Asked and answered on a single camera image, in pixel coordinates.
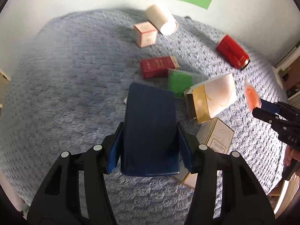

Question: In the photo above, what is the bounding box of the pink perfume bottle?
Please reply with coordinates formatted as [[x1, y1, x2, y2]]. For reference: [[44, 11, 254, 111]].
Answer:
[[244, 78, 261, 112]]

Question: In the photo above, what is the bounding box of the dark blue box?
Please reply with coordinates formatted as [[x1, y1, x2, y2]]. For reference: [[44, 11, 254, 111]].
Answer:
[[121, 83, 179, 177]]

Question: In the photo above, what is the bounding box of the person's right hand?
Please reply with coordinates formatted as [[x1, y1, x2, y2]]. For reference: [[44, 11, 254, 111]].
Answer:
[[282, 146, 299, 181]]

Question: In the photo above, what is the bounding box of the white labelled box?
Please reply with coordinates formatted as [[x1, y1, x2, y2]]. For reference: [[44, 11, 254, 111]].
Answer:
[[196, 117, 234, 154]]

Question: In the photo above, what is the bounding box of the white gold open box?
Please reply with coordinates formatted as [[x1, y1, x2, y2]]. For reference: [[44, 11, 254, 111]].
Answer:
[[184, 73, 237, 123]]

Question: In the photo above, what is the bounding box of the red cylindrical can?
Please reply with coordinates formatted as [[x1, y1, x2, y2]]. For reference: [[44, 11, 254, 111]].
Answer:
[[216, 34, 250, 71]]

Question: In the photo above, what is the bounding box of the green sponge packet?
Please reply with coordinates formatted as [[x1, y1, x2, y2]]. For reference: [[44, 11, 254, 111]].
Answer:
[[168, 69, 208, 100]]

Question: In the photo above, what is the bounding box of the grey-blue fluffy rug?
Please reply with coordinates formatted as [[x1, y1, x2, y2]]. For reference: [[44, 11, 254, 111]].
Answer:
[[0, 9, 290, 225]]

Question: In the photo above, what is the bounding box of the red rectangular box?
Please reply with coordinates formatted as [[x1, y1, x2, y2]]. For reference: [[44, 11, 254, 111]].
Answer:
[[140, 56, 179, 79]]

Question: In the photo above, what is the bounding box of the beige cardboard tube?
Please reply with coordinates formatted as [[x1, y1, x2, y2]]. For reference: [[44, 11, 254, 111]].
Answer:
[[145, 5, 179, 36]]

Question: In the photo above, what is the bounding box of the small pink white box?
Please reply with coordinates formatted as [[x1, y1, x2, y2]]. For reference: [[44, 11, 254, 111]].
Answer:
[[133, 21, 158, 48]]

